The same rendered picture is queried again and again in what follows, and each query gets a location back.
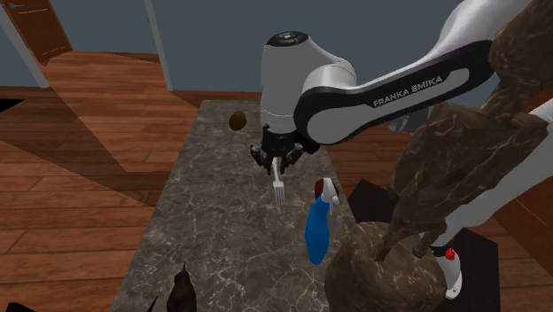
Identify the silver fork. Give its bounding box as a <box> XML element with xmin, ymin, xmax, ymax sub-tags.
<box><xmin>270</xmin><ymin>156</ymin><xmax>286</xmax><ymax>207</ymax></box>

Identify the black robot stand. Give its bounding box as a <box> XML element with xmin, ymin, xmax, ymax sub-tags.
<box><xmin>347</xmin><ymin>178</ymin><xmax>502</xmax><ymax>312</ymax></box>

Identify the brown wooden door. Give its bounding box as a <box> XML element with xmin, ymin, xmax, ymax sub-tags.
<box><xmin>1</xmin><ymin>0</ymin><xmax>74</xmax><ymax>66</ymax></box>

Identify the blue spray bottle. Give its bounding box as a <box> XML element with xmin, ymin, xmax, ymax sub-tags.
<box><xmin>303</xmin><ymin>176</ymin><xmax>341</xmax><ymax>266</ymax></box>

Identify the brown oval fruit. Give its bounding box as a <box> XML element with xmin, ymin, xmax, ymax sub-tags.
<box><xmin>228</xmin><ymin>110</ymin><xmax>248</xmax><ymax>132</ymax></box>

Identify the dark brown pointed figure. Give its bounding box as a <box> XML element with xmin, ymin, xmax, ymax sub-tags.
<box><xmin>145</xmin><ymin>261</ymin><xmax>198</xmax><ymax>312</ymax></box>

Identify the brown potted plant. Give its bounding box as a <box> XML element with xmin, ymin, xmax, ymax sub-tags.
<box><xmin>323</xmin><ymin>0</ymin><xmax>553</xmax><ymax>312</ymax></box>

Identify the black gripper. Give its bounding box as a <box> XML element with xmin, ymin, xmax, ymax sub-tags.
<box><xmin>250</xmin><ymin>124</ymin><xmax>305</xmax><ymax>175</ymax></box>

